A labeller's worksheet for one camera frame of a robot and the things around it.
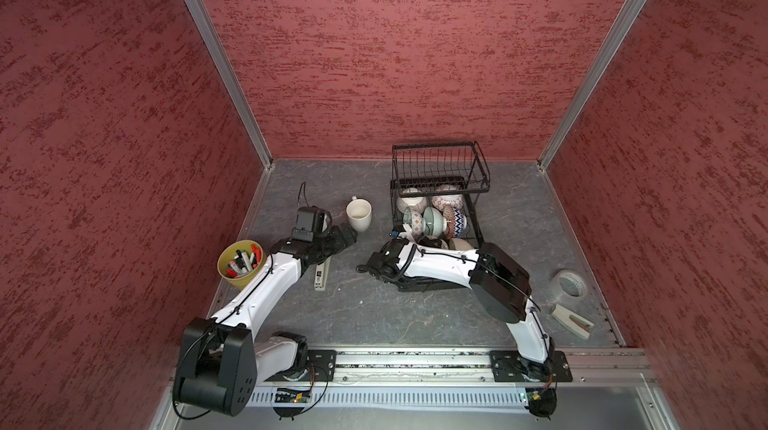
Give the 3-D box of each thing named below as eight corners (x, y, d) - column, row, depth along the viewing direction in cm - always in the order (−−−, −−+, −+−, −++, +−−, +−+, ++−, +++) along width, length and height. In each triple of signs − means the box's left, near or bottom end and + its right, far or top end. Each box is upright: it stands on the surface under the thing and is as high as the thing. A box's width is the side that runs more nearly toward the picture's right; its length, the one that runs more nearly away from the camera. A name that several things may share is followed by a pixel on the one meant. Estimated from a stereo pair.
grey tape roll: (556, 304, 87) (563, 299, 84) (546, 274, 93) (551, 268, 90) (585, 304, 87) (592, 299, 84) (572, 274, 93) (579, 268, 90)
